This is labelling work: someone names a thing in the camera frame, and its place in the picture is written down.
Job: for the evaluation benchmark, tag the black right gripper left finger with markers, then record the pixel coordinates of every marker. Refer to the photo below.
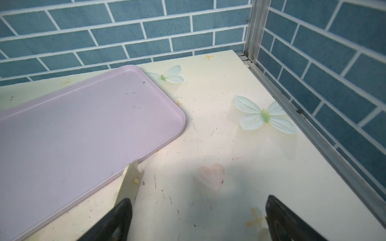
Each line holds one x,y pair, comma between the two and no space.
114,226

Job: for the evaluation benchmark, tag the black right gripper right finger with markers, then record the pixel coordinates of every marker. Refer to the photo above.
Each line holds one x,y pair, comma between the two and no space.
285,225

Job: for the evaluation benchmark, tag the metal kitchen tongs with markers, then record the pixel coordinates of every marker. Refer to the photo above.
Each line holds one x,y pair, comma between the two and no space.
132,179

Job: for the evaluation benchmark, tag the lilac plastic tray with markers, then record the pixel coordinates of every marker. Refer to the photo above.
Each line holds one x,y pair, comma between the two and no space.
58,149

